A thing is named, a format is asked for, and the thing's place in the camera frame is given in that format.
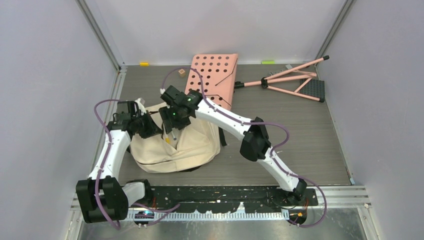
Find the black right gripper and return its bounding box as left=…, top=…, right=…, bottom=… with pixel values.
left=159, top=104, right=192, bottom=134

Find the white blue marker pen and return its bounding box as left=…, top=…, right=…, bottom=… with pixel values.
left=171, top=131, right=177, bottom=141

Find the beige canvas backpack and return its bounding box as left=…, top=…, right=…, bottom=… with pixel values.
left=129, top=118, right=221, bottom=174

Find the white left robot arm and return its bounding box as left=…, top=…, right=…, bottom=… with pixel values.
left=75, top=98, right=162, bottom=229

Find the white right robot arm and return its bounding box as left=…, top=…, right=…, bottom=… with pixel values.
left=160, top=85, right=307, bottom=205

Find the small wooden cube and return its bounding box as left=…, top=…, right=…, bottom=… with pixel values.
left=178, top=68, right=187, bottom=78

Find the yellow block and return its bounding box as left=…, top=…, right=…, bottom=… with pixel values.
left=139, top=62, right=150, bottom=67

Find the pink perforated music stand tray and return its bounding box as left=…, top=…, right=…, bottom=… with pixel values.
left=184, top=53, right=239, bottom=111

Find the green block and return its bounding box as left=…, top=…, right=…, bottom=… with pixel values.
left=261, top=60, right=275, bottom=65

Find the grey lego strip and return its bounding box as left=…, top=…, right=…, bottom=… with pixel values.
left=267, top=64, right=293, bottom=77

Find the pink folding tripod stand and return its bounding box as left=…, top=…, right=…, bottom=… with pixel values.
left=234, top=55, right=330, bottom=103

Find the dark grey lego baseplate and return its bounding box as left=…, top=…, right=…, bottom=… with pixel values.
left=298, top=79, right=325, bottom=103

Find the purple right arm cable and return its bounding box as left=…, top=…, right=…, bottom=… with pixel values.
left=160, top=67, right=328, bottom=229

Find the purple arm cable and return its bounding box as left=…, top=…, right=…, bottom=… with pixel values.
left=160, top=67, right=328, bottom=229
left=93, top=98, right=181, bottom=231

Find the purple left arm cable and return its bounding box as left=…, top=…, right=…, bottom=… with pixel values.
left=93, top=98, right=181, bottom=231

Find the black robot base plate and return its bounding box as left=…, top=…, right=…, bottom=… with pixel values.
left=135, top=185, right=319, bottom=214

